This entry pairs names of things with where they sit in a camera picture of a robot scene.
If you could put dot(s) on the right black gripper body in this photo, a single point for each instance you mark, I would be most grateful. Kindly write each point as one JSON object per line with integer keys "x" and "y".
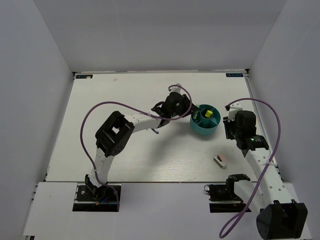
{"x": 231, "y": 130}

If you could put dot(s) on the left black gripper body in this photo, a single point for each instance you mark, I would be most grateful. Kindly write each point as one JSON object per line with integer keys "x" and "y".
{"x": 183, "y": 109}

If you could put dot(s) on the yellow cap black highlighter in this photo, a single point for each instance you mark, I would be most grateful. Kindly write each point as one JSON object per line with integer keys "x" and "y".
{"x": 208, "y": 114}

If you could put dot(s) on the green cap black highlighter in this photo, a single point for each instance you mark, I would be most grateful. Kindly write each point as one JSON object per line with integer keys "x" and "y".
{"x": 195, "y": 115}

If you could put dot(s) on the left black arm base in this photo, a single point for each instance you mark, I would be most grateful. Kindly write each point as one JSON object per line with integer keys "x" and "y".
{"x": 85, "y": 201}

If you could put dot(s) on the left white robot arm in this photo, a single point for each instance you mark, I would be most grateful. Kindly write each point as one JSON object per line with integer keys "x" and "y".
{"x": 115, "y": 132}

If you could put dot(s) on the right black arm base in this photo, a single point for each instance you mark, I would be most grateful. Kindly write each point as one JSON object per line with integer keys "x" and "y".
{"x": 222, "y": 197}

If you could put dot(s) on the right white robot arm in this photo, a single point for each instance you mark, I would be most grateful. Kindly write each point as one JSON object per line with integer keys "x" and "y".
{"x": 279, "y": 216}

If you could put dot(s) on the teal round organizer container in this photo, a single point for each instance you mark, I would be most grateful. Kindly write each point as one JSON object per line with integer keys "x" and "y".
{"x": 205, "y": 126}

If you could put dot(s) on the pink white eraser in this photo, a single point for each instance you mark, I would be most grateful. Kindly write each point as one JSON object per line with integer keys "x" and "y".
{"x": 220, "y": 160}

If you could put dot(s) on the right corner table label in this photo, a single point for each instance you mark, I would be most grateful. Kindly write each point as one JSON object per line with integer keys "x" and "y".
{"x": 234, "y": 75}

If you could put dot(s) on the corner table label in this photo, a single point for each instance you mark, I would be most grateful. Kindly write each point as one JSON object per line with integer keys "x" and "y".
{"x": 84, "y": 76}
{"x": 234, "y": 75}

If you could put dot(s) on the left corner table label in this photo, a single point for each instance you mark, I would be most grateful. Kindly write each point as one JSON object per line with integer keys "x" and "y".
{"x": 84, "y": 76}

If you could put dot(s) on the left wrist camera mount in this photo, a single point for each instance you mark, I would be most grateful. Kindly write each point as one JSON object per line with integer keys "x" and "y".
{"x": 175, "y": 88}

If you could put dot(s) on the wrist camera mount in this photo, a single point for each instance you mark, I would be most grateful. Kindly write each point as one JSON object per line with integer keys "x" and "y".
{"x": 232, "y": 110}
{"x": 175, "y": 88}

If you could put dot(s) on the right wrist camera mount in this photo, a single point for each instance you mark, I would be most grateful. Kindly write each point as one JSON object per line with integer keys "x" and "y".
{"x": 232, "y": 110}

